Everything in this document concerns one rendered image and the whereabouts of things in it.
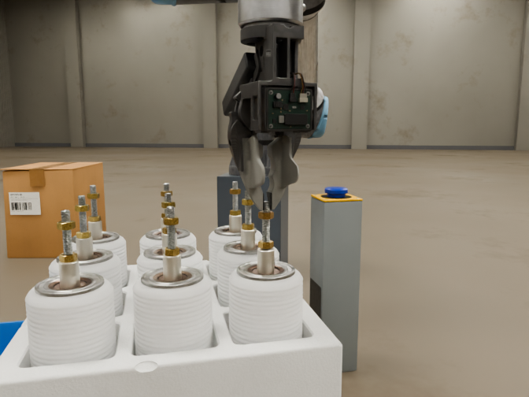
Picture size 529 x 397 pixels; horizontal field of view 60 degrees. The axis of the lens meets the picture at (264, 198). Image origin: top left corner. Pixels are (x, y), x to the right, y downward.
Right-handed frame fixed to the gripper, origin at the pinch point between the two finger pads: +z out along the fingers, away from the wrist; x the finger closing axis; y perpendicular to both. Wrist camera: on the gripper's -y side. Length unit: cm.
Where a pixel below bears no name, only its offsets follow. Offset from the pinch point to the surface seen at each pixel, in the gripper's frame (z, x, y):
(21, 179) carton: 8, -41, -115
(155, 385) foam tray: 18.9, -15.2, 6.1
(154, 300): 10.5, -14.5, 2.7
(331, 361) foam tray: 18.5, 4.9, 9.1
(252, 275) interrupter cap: 9.2, -2.5, 2.1
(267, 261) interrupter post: 7.8, -0.3, 1.6
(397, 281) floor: 34, 60, -50
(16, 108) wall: -53, -158, -1143
